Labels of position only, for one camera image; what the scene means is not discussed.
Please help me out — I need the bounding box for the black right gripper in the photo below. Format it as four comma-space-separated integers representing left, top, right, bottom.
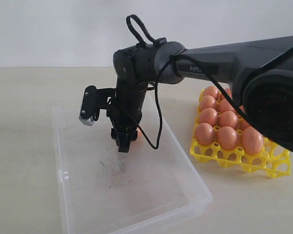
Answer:
108, 95, 143, 153

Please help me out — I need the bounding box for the clear plastic tray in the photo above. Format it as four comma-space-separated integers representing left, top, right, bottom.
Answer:
52, 106, 212, 234

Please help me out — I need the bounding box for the yellow plastic egg tray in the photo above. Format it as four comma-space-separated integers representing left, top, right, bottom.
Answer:
190, 89, 291, 178

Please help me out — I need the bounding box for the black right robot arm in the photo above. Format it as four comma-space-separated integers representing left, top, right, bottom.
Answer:
109, 36, 293, 152

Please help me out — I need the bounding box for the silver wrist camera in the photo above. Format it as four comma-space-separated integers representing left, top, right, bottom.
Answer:
79, 85, 116, 126

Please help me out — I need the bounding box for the black camera cable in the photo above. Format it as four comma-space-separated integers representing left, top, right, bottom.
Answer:
107, 14, 293, 150

